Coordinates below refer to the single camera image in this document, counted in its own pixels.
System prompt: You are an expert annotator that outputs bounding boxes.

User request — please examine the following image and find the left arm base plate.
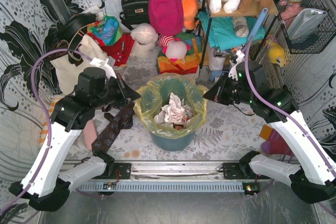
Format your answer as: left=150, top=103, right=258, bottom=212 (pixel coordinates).
left=97, top=162, right=132, bottom=180

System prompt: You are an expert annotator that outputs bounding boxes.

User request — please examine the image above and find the yellow trash bag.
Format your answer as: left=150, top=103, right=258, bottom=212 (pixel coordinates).
left=134, top=73, right=208, bottom=139

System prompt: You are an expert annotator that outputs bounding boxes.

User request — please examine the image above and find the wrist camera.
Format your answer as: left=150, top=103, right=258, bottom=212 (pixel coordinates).
left=228, top=50, right=245, bottom=81
left=90, top=57, right=117, bottom=79

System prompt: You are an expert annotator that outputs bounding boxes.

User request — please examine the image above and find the crumpled paper trash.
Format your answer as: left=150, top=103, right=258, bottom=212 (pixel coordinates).
left=154, top=92, right=194, bottom=130

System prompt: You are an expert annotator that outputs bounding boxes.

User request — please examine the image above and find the magenta fabric bag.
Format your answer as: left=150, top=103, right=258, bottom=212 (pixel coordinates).
left=149, top=0, right=184, bottom=36

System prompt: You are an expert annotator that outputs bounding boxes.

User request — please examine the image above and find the pink sponge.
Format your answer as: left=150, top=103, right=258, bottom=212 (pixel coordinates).
left=83, top=119, right=97, bottom=151

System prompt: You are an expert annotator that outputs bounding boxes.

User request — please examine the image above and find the red striped sock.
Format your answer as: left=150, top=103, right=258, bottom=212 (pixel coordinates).
left=259, top=125, right=292, bottom=155

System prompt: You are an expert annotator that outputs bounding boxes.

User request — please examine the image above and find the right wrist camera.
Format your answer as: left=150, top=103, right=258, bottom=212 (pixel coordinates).
left=228, top=50, right=245, bottom=81

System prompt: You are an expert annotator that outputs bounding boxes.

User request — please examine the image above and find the orange checkered towel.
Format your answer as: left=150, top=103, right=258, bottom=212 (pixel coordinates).
left=39, top=94, right=64, bottom=146

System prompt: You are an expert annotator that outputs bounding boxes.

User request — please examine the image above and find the pink head plush doll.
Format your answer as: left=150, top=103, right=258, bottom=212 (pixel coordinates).
left=159, top=36, right=191, bottom=62

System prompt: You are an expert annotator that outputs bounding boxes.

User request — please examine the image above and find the silver foil pouch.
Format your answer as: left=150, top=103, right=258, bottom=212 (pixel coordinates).
left=287, top=8, right=328, bottom=40

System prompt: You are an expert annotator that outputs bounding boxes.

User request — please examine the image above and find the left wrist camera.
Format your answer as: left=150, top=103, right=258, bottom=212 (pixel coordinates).
left=90, top=57, right=117, bottom=79

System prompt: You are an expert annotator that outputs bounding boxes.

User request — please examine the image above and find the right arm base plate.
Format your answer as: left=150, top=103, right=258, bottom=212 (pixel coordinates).
left=222, top=162, right=269, bottom=180

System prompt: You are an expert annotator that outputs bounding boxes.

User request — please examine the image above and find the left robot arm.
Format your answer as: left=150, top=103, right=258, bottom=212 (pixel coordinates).
left=9, top=67, right=140, bottom=212

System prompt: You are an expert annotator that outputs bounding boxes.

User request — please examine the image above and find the yellow plush duck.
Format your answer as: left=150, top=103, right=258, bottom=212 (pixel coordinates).
left=266, top=37, right=286, bottom=67

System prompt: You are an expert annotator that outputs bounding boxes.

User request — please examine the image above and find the teal trash bin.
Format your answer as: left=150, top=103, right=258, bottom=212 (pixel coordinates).
left=149, top=131, right=196, bottom=152

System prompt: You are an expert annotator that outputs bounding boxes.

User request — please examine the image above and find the cream canvas tote bag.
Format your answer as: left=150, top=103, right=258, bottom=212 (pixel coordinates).
left=51, top=35, right=108, bottom=95

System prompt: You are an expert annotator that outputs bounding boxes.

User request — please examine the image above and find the orange plush toy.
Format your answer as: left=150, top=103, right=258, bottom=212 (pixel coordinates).
left=181, top=0, right=198, bottom=30

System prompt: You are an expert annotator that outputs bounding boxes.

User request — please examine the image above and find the red cloth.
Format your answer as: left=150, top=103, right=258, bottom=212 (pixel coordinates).
left=101, top=33, right=134, bottom=67

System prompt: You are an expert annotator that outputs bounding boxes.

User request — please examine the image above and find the white plush bear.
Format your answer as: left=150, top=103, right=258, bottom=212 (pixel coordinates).
left=130, top=23, right=158, bottom=58

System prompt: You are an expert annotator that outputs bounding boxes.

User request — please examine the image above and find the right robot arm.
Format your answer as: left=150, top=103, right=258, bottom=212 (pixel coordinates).
left=203, top=61, right=335, bottom=204

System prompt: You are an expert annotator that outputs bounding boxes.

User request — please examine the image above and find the dark patterned necktie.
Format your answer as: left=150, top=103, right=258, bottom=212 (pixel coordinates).
left=91, top=102, right=134, bottom=155

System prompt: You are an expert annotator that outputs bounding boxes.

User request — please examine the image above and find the teal cloth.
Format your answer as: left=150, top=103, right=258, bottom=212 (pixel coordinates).
left=197, top=12, right=266, bottom=50

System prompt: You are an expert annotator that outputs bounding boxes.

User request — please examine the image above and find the colourful printed bag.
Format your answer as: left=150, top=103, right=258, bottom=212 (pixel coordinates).
left=87, top=16, right=123, bottom=47

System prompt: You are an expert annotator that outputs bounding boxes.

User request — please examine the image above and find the black wire basket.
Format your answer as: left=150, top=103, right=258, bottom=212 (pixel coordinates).
left=274, top=0, right=335, bottom=54

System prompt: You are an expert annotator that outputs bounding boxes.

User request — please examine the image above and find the blue mop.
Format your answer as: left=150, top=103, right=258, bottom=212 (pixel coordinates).
left=210, top=7, right=268, bottom=82

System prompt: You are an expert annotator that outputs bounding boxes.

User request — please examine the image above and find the black leather handbag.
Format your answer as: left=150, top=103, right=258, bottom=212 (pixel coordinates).
left=119, top=0, right=150, bottom=30

